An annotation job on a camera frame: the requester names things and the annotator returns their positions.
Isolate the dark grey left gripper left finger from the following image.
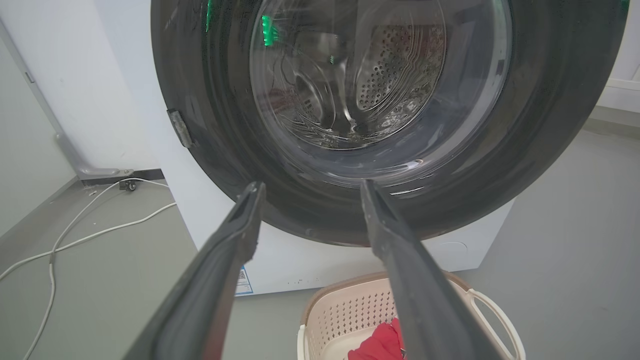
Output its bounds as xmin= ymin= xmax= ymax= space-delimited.
xmin=123 ymin=181 xmax=267 ymax=360

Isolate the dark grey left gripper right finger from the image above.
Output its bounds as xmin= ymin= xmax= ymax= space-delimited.
xmin=360 ymin=179 xmax=501 ymax=360

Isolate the white washing machine body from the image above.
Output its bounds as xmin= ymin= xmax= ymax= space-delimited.
xmin=95 ymin=0 xmax=516 ymax=297

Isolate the round dark washing machine door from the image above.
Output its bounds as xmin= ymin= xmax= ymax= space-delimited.
xmin=150 ymin=0 xmax=630 ymax=247

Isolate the blue white sticker label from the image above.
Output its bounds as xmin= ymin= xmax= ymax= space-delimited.
xmin=235 ymin=265 xmax=254 ymax=297

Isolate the red garment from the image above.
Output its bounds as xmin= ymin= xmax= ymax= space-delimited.
xmin=348 ymin=317 xmax=407 ymax=360

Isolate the beige perforated laundry basket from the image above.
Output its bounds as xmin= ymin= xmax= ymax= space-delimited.
xmin=297 ymin=271 xmax=526 ymax=360

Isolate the white cable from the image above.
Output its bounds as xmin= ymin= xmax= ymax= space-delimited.
xmin=0 ymin=202 xmax=178 ymax=281
xmin=23 ymin=177 xmax=170 ymax=360

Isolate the grey door handle latch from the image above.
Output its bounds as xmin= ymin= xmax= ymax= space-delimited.
xmin=167 ymin=108 xmax=195 ymax=149

